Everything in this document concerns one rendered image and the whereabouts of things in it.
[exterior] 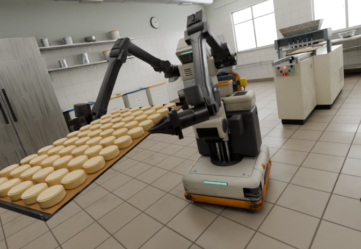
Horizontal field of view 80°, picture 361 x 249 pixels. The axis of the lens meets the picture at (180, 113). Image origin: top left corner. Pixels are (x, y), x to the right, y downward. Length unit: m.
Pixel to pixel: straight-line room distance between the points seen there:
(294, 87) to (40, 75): 3.81
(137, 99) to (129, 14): 2.34
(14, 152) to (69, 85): 1.82
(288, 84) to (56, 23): 4.51
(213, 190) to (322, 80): 2.62
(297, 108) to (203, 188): 1.93
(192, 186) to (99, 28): 4.63
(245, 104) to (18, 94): 3.36
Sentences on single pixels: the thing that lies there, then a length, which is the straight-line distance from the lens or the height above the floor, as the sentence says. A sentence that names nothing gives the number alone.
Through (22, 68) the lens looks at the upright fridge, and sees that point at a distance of 4.13.
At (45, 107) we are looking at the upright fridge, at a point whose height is 0.94.
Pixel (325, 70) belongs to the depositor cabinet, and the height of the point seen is 0.60.
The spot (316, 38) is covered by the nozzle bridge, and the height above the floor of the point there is 1.07.
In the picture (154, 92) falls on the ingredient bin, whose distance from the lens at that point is 5.42.
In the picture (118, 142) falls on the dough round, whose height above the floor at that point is 0.99.
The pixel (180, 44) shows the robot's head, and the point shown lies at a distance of 1.50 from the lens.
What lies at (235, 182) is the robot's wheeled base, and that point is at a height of 0.26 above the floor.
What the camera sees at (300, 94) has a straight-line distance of 3.20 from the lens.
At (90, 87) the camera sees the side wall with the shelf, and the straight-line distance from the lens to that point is 5.34.
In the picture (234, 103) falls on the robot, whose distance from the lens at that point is 1.74.
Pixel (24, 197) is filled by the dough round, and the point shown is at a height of 0.97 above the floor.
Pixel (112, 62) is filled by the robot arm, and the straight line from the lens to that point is 1.22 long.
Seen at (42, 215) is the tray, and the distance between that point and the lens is 0.49.
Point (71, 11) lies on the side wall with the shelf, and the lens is 5.59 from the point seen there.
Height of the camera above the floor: 1.17
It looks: 13 degrees down
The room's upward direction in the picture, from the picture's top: 13 degrees counter-clockwise
